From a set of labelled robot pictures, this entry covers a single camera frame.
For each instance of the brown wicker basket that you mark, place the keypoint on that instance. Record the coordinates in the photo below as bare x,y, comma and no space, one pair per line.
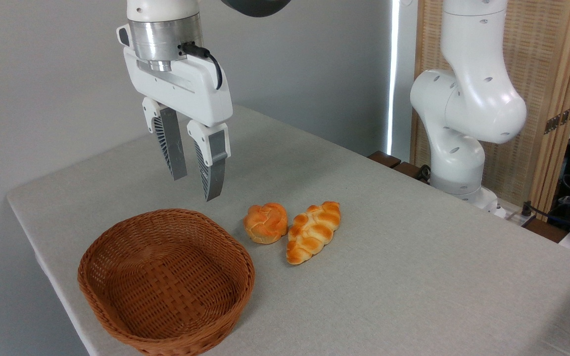
166,287

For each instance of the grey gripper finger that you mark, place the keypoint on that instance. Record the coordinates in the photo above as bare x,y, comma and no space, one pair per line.
213,168
172,148

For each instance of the grey tablecloth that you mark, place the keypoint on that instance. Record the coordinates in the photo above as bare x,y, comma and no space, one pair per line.
389,296

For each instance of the woven wooden folding screen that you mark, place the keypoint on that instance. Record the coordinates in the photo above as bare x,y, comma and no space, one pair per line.
542,49

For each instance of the round knotted bread roll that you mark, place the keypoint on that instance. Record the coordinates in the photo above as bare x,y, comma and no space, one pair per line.
265,222

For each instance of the metal screen hinge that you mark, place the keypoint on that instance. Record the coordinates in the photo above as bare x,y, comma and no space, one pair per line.
560,119

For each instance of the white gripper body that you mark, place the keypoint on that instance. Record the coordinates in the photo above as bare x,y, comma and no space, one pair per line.
186,91

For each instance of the long braided bread loaf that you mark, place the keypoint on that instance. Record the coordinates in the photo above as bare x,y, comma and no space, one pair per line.
312,232

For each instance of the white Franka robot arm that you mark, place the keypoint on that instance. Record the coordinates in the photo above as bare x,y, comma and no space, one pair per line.
473,99

